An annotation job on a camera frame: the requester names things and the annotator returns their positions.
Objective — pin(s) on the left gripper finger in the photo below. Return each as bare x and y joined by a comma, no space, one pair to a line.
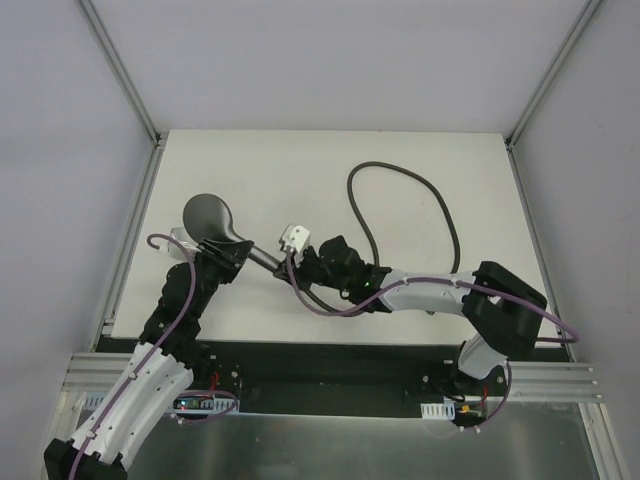
237,259
210,245

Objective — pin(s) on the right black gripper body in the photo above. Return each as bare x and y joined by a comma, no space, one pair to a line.
300,270

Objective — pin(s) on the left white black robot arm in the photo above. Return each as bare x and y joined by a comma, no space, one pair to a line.
163,365

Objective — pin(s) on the right aluminium frame post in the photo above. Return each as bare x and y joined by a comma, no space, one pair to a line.
568,45

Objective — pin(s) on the aluminium frame post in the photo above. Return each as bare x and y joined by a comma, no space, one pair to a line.
109,50
568,45

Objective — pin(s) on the aluminium front rail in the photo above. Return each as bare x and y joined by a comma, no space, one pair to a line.
552,382

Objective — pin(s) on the grey shower head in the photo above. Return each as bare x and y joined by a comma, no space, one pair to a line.
207,216

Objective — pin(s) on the left aluminium side rail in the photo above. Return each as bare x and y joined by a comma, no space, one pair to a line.
117,279

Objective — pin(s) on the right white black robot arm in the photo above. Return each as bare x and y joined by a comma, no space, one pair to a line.
505,312

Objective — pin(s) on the left aluminium frame post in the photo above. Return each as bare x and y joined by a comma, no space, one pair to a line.
109,50

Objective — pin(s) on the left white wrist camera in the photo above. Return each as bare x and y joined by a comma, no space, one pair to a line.
181,240

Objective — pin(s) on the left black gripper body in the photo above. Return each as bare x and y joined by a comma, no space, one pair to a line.
220,256

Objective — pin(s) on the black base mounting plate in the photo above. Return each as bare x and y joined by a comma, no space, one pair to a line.
378,381

